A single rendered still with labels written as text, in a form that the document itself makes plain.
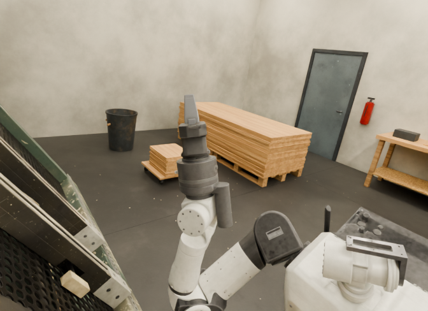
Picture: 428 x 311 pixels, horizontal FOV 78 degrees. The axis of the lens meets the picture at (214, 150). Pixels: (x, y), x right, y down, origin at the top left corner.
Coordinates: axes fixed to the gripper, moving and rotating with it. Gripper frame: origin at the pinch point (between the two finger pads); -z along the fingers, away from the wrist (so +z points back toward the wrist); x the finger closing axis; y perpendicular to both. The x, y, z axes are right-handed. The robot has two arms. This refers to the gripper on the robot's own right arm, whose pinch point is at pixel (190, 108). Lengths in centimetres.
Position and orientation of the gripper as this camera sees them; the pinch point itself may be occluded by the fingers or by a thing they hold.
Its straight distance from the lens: 57.8
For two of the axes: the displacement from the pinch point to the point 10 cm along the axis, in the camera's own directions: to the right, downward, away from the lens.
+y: -9.9, 1.1, -0.6
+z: 1.0, 9.8, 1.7
